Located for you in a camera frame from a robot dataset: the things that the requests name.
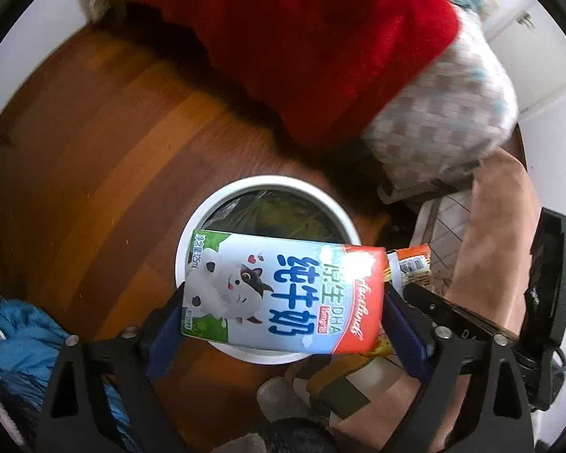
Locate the olive and tan cloth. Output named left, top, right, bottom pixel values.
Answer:
left=283, top=353, right=409, bottom=422

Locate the white slipper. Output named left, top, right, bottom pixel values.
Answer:
left=256, top=376, right=313, bottom=429

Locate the orange snack wrapper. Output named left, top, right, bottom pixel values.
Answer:
left=387, top=243, right=433, bottom=290

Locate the checkered pillow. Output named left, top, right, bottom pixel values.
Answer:
left=362, top=12, right=520, bottom=173

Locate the black device on table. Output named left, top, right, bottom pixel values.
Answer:
left=381, top=148, right=545, bottom=453

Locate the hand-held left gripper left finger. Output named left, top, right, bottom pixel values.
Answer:
left=35, top=283, right=189, bottom=453

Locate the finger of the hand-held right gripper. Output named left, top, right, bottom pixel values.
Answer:
left=403, top=282, right=520, bottom=344

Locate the white round trash bin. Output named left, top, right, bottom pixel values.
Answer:
left=174, top=176, right=363, bottom=365

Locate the blue cloth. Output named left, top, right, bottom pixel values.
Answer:
left=0, top=299, right=140, bottom=453

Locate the dark slipper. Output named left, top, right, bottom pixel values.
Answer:
left=251, top=416, right=343, bottom=453

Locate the white cabinet door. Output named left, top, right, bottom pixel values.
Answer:
left=480, top=0, right=566, bottom=121

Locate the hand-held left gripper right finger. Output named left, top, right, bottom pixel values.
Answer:
left=381, top=284, right=537, bottom=453

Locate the blue cartoon cow milk carton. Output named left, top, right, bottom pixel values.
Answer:
left=181, top=229, right=390, bottom=357

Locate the red blanket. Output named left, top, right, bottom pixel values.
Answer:
left=74, top=0, right=459, bottom=148

